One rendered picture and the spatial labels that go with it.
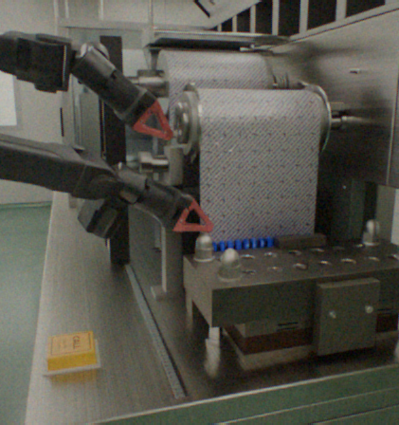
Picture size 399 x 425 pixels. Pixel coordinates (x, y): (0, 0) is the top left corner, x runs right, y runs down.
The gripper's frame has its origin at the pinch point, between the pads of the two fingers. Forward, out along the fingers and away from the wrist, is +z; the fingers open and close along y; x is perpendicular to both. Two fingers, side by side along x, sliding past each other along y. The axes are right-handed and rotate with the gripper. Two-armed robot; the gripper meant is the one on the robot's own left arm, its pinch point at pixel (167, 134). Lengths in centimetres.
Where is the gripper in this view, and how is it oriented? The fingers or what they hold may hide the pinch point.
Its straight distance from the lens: 83.2
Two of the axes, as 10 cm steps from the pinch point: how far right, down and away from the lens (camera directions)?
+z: 7.0, 5.5, 4.6
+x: 6.4, -7.6, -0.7
